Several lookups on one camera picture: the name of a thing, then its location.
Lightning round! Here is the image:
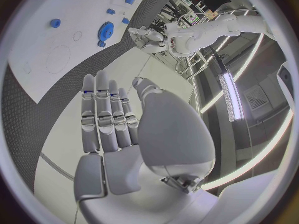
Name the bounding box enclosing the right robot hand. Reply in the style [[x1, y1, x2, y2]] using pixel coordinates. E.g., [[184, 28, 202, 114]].
[[73, 70, 219, 224]]

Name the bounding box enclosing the blue short cylinder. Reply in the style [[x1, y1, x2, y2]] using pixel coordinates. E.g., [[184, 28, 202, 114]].
[[49, 18, 62, 29]]

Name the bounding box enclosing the blue gear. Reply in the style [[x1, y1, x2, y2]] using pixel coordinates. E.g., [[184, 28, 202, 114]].
[[97, 21, 116, 42]]

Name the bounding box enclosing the white task board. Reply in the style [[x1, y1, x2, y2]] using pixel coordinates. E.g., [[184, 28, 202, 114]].
[[7, 0, 157, 105]]

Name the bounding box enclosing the glowing light bar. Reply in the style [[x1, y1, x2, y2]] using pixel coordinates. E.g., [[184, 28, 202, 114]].
[[217, 72, 246, 122]]

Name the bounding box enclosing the monitor screen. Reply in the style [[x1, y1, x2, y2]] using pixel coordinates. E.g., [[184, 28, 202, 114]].
[[187, 15, 202, 25]]

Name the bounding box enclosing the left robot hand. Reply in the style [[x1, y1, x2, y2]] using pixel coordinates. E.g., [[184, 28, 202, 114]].
[[128, 26, 166, 51]]

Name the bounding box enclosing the metal rack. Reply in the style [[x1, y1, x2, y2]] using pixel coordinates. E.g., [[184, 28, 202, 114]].
[[174, 51, 214, 81]]

